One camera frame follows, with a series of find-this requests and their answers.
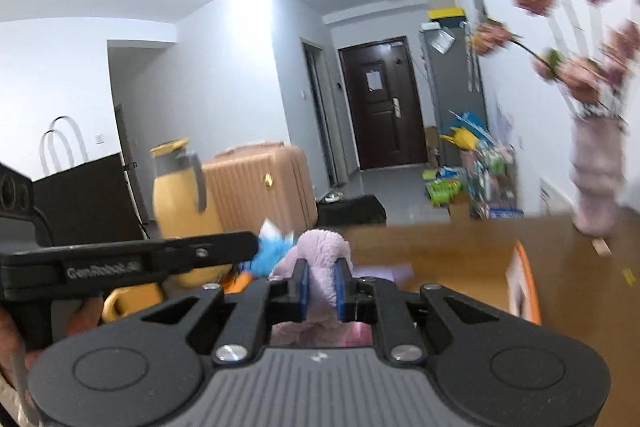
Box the pink satin cloth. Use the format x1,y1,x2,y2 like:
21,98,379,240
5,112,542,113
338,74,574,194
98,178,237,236
344,321,375,349

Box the brown cardboard carton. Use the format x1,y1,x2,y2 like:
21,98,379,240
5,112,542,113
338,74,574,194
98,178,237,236
423,126,442,168

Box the person's left hand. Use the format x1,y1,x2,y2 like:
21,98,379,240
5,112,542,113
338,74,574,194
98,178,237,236
49,297,105,349

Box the white board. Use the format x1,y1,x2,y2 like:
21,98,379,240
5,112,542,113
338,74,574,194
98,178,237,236
539,177,572,214

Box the yellow mug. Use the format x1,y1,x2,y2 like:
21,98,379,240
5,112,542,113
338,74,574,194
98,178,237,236
101,283,163,324

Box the dried pink roses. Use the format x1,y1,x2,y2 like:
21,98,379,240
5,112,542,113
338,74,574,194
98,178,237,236
470,0,640,120

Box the yellow box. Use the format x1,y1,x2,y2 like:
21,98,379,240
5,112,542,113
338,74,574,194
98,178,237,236
428,7,467,28

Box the yellow watering can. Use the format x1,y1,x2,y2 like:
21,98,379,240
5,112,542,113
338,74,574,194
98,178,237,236
439,126,493,154

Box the pink ribbed vase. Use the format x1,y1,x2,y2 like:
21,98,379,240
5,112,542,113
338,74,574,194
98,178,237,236
569,116,627,236

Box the yellow thermos jug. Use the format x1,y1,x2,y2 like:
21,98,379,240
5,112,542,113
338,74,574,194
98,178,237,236
150,138,221,289

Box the dark brown door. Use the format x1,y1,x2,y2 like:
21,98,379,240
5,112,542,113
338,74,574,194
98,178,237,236
337,38,427,172

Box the orange paper item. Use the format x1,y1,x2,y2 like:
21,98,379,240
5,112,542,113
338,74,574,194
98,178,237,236
222,271,253,295

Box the blue paper bag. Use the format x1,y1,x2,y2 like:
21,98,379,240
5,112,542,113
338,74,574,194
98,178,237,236
448,108,489,134

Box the green packets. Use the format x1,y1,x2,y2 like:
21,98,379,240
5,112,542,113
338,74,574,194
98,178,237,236
424,166,465,208

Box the black bag with white handles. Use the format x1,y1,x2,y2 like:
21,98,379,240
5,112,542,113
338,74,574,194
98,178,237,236
31,116,151,249

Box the beige chair back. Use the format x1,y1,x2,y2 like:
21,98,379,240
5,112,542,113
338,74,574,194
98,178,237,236
201,145,319,239

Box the purple fluffy towel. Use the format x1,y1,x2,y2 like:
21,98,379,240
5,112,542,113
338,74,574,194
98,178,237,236
270,229,358,349

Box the rolling storage cart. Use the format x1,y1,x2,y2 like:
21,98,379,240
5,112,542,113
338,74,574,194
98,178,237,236
469,141,525,222

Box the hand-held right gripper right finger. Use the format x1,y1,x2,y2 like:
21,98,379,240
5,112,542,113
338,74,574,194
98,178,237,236
335,258,502,365

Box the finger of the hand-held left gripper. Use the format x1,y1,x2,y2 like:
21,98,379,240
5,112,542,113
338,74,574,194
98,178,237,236
144,230,260,277

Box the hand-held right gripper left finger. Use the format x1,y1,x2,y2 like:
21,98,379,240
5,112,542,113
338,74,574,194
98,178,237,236
142,258,309,365

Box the black ottoman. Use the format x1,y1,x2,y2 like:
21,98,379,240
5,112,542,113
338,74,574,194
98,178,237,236
317,195,388,229

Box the blue tissue pack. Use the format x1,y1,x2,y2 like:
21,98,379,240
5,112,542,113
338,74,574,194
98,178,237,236
249,219,297,279

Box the orange cardboard box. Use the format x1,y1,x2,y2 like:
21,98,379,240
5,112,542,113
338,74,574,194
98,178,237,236
504,239,542,327

